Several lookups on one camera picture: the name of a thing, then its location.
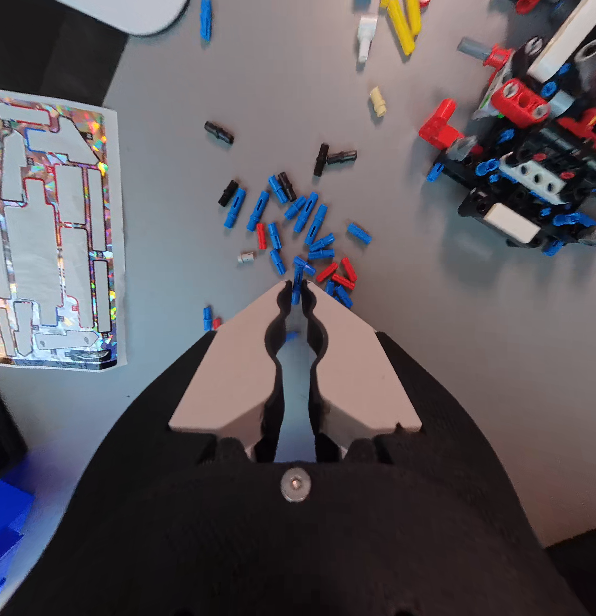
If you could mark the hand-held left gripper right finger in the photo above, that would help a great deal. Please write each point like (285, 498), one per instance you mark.
(360, 385)

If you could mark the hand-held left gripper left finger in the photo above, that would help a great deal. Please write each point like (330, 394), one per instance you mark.
(230, 380)

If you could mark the blue plastic connector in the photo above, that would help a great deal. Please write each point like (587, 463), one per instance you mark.
(296, 291)

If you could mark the pile of small plastic pins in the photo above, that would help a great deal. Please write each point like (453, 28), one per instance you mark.
(307, 214)

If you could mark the white desk lamp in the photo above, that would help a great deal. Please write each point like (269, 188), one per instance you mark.
(134, 14)

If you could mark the holographic sticker sheet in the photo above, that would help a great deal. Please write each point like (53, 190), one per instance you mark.
(38, 231)

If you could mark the black plastic pin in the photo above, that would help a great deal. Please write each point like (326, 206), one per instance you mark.
(219, 133)

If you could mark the blue storage bin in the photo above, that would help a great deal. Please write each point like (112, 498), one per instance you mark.
(6, 529)

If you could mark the toy brick race car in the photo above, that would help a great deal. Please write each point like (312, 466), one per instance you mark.
(529, 173)

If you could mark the beige plastic pin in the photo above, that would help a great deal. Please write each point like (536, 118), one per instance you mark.
(378, 102)

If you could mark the white plastic connector piece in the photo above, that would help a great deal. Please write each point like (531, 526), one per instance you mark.
(366, 33)

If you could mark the yellow plastic axle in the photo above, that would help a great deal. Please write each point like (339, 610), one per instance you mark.
(414, 17)
(401, 29)

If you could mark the long blue plastic pin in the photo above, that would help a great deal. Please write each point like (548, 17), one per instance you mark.
(206, 19)

